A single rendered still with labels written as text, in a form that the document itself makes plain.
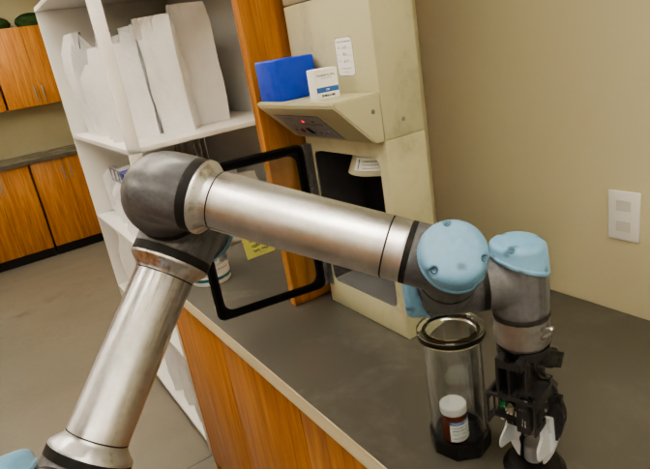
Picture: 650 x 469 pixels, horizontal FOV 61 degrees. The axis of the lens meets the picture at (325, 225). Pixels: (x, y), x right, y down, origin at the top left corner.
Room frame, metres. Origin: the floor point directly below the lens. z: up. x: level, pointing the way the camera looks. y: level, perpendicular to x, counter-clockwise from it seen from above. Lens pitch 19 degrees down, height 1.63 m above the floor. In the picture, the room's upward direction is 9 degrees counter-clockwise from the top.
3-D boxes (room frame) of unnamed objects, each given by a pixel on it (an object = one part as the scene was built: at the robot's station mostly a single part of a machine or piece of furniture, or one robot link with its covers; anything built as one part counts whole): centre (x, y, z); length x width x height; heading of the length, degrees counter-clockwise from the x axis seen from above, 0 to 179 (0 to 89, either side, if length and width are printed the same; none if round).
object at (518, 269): (0.67, -0.24, 1.29); 0.09 x 0.08 x 0.11; 84
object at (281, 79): (1.32, 0.03, 1.56); 0.10 x 0.10 x 0.09; 31
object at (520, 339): (0.66, -0.25, 1.21); 0.08 x 0.08 x 0.05
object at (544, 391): (0.66, -0.24, 1.13); 0.09 x 0.08 x 0.12; 136
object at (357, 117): (1.24, -0.02, 1.46); 0.32 x 0.11 x 0.10; 31
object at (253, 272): (1.33, 0.17, 1.19); 0.30 x 0.01 x 0.40; 111
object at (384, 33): (1.33, -0.18, 1.33); 0.32 x 0.25 x 0.77; 31
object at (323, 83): (1.19, -0.04, 1.54); 0.05 x 0.05 x 0.06; 16
